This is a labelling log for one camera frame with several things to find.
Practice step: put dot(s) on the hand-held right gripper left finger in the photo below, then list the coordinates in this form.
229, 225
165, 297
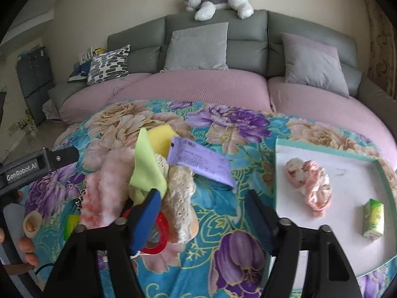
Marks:
148, 220

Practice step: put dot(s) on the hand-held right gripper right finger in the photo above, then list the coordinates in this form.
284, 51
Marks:
260, 223

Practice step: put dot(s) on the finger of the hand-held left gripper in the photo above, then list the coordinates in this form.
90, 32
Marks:
65, 156

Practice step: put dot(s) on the red plastic toy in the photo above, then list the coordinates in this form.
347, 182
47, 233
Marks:
163, 232

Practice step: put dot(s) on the cream lace cloth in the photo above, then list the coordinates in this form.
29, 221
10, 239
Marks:
180, 192

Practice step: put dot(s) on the pink fluffy cloth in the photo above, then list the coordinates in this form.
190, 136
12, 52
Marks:
108, 186

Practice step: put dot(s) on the light green cloth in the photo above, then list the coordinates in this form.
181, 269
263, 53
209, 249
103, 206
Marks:
147, 167

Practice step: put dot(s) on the white tray with teal rim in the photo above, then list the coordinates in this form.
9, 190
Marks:
347, 173

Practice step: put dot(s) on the green tissue pack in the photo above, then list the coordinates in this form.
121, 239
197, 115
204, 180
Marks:
373, 220

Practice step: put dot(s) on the person's left hand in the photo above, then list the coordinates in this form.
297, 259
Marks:
27, 245

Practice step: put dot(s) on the beige powder puff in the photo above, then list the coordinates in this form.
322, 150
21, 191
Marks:
32, 222

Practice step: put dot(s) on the pink floral scrunchie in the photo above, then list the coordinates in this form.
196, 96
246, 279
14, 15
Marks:
316, 186

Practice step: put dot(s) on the green yellow sponge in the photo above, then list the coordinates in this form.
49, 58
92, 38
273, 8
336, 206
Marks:
72, 227

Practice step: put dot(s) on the purple packet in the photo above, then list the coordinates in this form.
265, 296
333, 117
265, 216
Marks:
198, 161

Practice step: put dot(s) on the yellow sponge cloth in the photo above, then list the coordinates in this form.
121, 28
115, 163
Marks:
159, 139

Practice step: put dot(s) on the dark cabinet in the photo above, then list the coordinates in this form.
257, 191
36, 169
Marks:
35, 80

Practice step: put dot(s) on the dark blue pillow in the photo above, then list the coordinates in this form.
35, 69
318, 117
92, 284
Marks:
77, 73

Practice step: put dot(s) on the black white patterned pillow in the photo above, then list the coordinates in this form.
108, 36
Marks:
107, 65

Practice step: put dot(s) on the floral teal blanket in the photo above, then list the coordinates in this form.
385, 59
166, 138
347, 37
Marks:
223, 124

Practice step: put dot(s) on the white rack with books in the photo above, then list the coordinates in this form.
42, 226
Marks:
93, 54

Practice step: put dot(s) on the pink sofa seat cover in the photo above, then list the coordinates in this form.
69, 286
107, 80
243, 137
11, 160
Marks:
192, 87
325, 108

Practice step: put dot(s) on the plain grey pillow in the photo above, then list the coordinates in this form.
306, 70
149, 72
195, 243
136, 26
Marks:
197, 46

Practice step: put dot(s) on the pink pillow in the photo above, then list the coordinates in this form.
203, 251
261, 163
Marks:
307, 41

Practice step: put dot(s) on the grey sofa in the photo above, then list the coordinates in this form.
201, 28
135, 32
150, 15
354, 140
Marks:
248, 34

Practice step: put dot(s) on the patterned beige curtain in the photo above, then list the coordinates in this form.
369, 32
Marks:
383, 43

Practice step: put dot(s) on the grey white plush husky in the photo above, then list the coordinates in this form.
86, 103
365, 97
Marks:
217, 0

